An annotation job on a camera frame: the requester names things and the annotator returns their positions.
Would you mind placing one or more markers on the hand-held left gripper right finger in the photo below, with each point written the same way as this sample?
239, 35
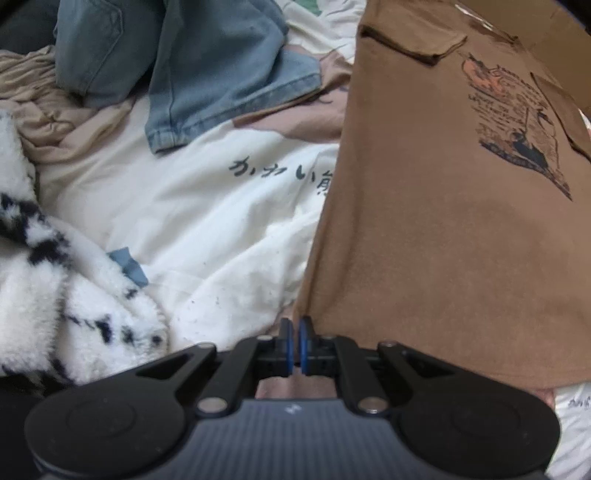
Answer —
304, 341

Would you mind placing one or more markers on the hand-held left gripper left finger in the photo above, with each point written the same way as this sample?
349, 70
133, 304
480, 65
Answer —
285, 341

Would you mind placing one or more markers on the brown printed t-shirt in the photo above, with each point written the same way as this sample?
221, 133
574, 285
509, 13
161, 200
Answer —
438, 230

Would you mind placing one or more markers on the cream printed blanket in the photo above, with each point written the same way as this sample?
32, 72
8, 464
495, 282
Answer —
207, 230

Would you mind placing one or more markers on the white black fuzzy blanket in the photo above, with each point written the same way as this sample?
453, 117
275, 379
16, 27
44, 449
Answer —
69, 286

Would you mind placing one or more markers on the grey-blue jeans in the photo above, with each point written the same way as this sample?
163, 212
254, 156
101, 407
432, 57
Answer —
207, 69

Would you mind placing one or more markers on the beige cloth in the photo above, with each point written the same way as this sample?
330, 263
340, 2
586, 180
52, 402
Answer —
55, 106

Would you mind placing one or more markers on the flattened cardboard sheet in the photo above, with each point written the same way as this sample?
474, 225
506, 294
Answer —
545, 27

